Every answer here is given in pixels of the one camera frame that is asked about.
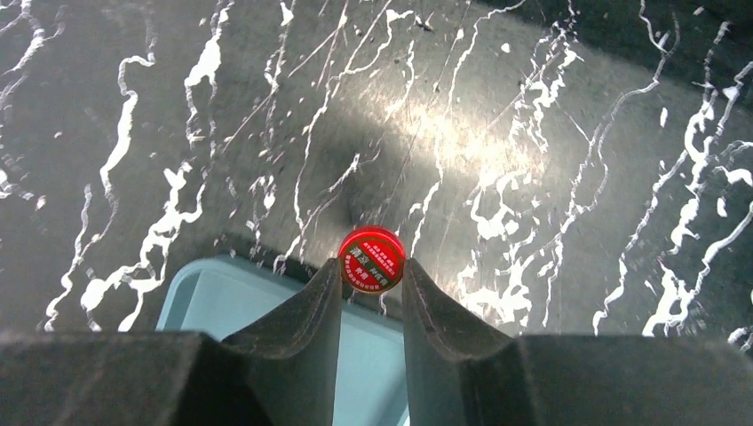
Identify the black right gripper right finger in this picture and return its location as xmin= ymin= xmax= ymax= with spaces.
xmin=402 ymin=259 xmax=752 ymax=425

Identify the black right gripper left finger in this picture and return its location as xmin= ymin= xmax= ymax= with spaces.
xmin=0 ymin=258 xmax=345 ymax=426

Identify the dark teal divider tray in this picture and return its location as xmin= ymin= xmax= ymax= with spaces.
xmin=157 ymin=256 xmax=409 ymax=425

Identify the small brown bottle cap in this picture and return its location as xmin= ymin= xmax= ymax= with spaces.
xmin=337 ymin=225 xmax=407 ymax=295

